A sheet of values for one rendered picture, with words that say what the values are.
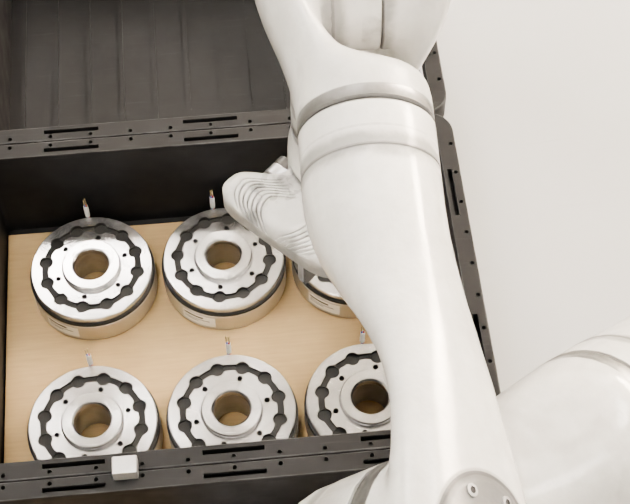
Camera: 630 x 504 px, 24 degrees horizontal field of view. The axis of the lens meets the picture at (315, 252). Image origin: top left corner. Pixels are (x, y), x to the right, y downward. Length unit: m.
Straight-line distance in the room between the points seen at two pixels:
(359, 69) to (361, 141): 0.04
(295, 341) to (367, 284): 0.56
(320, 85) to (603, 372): 0.21
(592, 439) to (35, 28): 0.83
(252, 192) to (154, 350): 0.35
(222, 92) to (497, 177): 0.30
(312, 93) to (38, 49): 0.72
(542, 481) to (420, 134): 0.18
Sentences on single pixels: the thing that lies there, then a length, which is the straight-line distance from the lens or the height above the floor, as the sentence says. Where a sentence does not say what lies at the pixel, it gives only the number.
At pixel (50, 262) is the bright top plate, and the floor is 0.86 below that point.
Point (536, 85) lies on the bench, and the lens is 1.55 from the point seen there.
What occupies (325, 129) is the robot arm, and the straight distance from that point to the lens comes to 0.71.
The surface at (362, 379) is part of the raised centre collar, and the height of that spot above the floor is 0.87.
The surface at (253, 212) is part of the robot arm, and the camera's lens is 0.88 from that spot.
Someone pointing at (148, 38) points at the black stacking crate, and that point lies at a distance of 1.41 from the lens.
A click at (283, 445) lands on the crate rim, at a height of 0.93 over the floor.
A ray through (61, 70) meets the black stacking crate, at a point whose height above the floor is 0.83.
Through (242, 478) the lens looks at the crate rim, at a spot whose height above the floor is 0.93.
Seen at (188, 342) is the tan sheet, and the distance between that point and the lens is 1.22.
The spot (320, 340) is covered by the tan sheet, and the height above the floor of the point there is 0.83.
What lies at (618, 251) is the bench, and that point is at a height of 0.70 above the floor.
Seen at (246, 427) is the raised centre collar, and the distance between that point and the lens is 1.14.
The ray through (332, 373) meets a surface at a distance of 1.17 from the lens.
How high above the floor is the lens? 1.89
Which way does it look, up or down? 58 degrees down
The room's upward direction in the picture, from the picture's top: straight up
